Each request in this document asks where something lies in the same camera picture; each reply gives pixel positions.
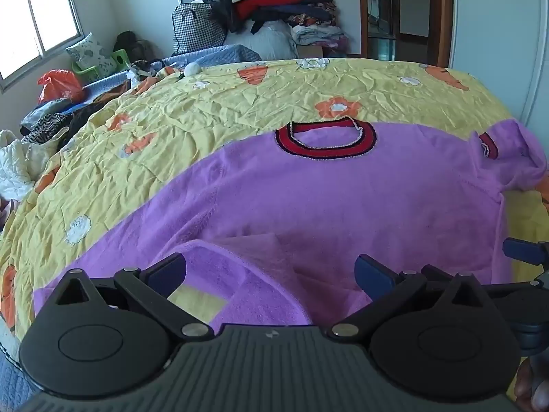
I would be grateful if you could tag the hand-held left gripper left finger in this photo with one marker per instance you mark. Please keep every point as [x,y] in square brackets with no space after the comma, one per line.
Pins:
[168,274]

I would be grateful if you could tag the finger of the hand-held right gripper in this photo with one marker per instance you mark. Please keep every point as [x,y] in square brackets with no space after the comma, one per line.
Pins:
[521,251]
[536,287]

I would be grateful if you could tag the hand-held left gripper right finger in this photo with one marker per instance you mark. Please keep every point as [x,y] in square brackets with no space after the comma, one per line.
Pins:
[372,275]

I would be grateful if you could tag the purple sweater with red collar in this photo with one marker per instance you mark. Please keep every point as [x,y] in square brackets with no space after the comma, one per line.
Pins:
[321,193]

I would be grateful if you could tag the pile of dark clothes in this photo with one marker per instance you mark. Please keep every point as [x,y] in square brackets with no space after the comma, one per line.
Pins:
[55,120]

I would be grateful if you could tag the stack of folded clothes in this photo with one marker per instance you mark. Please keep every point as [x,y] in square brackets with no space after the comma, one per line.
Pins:
[319,32]

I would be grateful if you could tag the person's right hand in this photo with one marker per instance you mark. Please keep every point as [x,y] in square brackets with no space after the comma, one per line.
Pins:
[525,388]

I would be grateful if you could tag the yellow floral blanket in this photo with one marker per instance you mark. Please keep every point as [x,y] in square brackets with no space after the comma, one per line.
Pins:
[193,107]

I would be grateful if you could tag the white crumpled clothing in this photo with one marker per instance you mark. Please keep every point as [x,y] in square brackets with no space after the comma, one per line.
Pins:
[17,163]

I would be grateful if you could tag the white plush ball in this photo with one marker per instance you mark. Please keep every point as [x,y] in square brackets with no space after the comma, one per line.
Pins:
[192,68]

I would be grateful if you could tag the white wardrobe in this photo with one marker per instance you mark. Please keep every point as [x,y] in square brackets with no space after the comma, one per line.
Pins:
[497,38]

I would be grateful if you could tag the orange plastic bag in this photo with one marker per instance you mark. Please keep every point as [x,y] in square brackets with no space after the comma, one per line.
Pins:
[60,86]

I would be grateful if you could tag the green plastic stool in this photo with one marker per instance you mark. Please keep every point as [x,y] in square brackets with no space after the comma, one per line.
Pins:
[120,58]

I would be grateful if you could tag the dark backpack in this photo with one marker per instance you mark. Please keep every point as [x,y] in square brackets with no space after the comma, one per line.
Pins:
[135,45]

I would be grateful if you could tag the floral cushion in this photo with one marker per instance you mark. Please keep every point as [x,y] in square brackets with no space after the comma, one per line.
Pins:
[92,53]

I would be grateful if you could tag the checkered bag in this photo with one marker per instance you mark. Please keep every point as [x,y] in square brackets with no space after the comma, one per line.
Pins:
[197,28]

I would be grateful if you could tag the wooden framed mirror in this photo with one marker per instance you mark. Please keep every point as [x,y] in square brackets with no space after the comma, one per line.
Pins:
[444,13]

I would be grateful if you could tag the light grey cloth bundle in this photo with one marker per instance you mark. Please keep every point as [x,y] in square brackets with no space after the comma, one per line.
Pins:
[266,40]

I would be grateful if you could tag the window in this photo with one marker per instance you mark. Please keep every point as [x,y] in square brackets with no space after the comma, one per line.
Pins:
[36,17]

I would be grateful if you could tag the red garment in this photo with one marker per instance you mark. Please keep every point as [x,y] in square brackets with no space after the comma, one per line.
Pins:
[268,2]

